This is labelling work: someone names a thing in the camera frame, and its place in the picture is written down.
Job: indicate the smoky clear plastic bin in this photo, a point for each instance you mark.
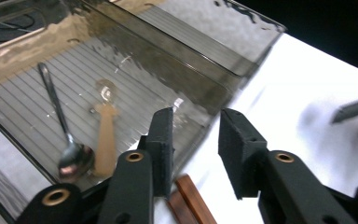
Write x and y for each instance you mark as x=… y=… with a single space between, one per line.
x=217 y=31
x=143 y=87

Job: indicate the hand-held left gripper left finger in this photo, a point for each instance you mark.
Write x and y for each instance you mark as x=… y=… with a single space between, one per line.
x=161 y=155

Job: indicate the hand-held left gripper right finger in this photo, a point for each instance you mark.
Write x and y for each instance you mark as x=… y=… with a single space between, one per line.
x=245 y=155

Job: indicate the metal spoon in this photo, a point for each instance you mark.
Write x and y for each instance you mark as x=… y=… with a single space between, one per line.
x=74 y=158

